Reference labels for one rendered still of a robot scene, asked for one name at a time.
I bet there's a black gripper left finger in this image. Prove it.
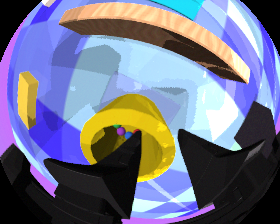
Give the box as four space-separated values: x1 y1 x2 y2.
43 131 141 220

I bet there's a yellow cup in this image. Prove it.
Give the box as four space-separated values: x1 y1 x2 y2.
80 93 176 183

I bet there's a beige flat rectangular block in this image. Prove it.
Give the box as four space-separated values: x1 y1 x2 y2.
42 0 55 7

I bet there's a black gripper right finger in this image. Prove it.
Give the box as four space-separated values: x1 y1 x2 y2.
177 128 266 210

